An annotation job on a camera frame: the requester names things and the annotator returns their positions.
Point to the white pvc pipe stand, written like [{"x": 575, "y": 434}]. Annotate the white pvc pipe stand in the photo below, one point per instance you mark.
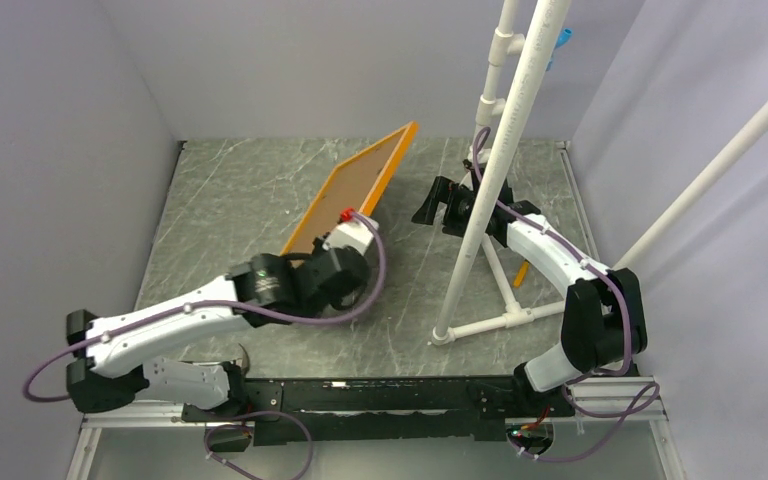
[{"x": 535, "y": 49}]

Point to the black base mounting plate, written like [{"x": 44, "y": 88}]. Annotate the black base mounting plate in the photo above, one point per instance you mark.
[{"x": 291, "y": 429}]

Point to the orange handled screwdriver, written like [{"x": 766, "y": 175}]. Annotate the orange handled screwdriver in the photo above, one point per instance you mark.
[{"x": 521, "y": 275}]

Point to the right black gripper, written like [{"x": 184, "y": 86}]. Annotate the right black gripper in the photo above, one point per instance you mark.
[{"x": 446, "y": 191}]

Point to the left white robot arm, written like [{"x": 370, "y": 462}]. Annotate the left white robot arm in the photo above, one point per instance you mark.
[{"x": 122, "y": 359}]

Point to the blue pipe fitting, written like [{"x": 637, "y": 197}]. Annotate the blue pipe fitting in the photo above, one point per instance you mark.
[{"x": 564, "y": 36}]

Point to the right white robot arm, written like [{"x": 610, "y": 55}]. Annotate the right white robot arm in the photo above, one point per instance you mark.
[{"x": 602, "y": 319}]

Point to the aluminium rail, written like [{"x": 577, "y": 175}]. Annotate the aluminium rail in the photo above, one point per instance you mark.
[{"x": 622, "y": 397}]

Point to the orange picture frame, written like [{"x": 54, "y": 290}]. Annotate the orange picture frame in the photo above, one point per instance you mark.
[{"x": 358, "y": 183}]

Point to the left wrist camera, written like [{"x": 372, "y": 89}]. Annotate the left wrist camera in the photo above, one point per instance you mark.
[{"x": 351, "y": 232}]

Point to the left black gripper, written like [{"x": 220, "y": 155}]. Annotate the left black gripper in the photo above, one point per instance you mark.
[{"x": 318, "y": 249}]

